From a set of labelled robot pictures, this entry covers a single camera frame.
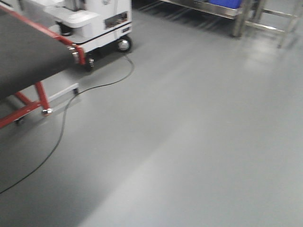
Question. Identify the black conveyor belt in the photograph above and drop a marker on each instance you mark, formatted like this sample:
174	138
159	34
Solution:
27	55

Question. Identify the red conveyor frame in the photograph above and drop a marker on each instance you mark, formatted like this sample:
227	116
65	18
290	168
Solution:
34	96

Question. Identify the stainless steel shelf rack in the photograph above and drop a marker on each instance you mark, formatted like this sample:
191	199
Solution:
247	15

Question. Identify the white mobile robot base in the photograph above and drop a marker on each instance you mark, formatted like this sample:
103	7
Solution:
90	24

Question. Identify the large blue plastic tote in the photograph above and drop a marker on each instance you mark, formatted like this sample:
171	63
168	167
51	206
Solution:
232	4

